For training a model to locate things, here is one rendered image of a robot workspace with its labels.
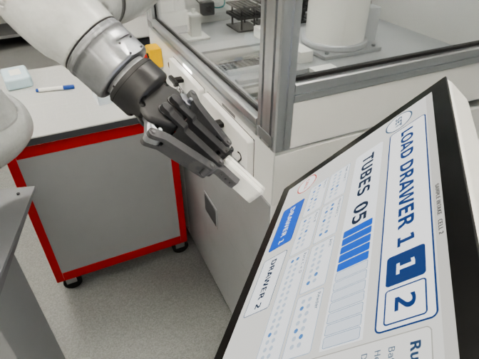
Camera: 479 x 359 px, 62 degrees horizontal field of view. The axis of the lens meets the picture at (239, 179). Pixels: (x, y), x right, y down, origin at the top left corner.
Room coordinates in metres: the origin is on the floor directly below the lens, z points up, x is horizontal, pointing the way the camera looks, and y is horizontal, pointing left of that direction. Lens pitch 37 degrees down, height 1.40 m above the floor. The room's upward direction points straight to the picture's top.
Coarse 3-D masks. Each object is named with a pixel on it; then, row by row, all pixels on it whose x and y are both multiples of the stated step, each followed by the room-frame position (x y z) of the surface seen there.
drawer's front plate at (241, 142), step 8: (208, 96) 1.01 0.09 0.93; (208, 104) 0.99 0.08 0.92; (216, 104) 0.97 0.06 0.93; (208, 112) 0.99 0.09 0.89; (216, 112) 0.94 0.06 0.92; (224, 112) 0.92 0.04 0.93; (224, 120) 0.89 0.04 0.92; (232, 120) 0.87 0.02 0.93; (224, 128) 0.89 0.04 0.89; (232, 128) 0.85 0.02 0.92; (240, 128) 0.84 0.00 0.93; (232, 136) 0.85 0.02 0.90; (240, 136) 0.81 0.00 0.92; (248, 136) 0.80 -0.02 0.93; (232, 144) 0.85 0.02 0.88; (240, 144) 0.81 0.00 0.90; (248, 144) 0.78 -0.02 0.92; (232, 152) 0.85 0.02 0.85; (240, 152) 0.81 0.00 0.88; (248, 152) 0.78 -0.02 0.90; (248, 160) 0.78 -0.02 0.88; (248, 168) 0.78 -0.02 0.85
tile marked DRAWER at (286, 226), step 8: (288, 208) 0.47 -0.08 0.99; (296, 208) 0.45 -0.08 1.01; (288, 216) 0.44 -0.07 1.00; (296, 216) 0.42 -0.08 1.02; (280, 224) 0.44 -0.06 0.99; (288, 224) 0.42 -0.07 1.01; (296, 224) 0.40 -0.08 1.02; (280, 232) 0.41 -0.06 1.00; (288, 232) 0.40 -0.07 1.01; (272, 240) 0.41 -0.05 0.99; (280, 240) 0.39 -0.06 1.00; (288, 240) 0.38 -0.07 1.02; (272, 248) 0.39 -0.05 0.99
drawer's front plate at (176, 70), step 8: (176, 64) 1.26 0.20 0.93; (176, 72) 1.25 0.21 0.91; (184, 72) 1.19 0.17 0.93; (184, 80) 1.18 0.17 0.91; (192, 80) 1.12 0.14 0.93; (176, 88) 1.27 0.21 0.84; (184, 88) 1.18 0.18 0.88; (192, 88) 1.11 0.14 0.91; (200, 88) 1.07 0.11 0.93; (200, 96) 1.06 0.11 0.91
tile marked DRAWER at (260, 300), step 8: (280, 256) 0.35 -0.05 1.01; (264, 264) 0.36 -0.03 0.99; (272, 264) 0.35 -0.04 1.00; (280, 264) 0.33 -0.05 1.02; (264, 272) 0.34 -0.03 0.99; (272, 272) 0.33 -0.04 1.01; (280, 272) 0.32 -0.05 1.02; (264, 280) 0.32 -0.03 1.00; (272, 280) 0.31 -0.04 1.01; (256, 288) 0.32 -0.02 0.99; (264, 288) 0.31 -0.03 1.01; (272, 288) 0.30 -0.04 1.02; (256, 296) 0.30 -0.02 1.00; (264, 296) 0.29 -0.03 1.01; (248, 304) 0.30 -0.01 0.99; (256, 304) 0.29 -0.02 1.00; (264, 304) 0.28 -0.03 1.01; (248, 312) 0.28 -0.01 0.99; (256, 312) 0.27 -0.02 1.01
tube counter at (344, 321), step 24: (360, 216) 0.32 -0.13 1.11; (360, 240) 0.28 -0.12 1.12; (336, 264) 0.27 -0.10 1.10; (360, 264) 0.24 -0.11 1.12; (336, 288) 0.23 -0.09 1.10; (360, 288) 0.22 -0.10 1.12; (336, 312) 0.20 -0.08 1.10; (360, 312) 0.19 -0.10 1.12; (336, 336) 0.18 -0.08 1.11; (360, 336) 0.17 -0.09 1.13
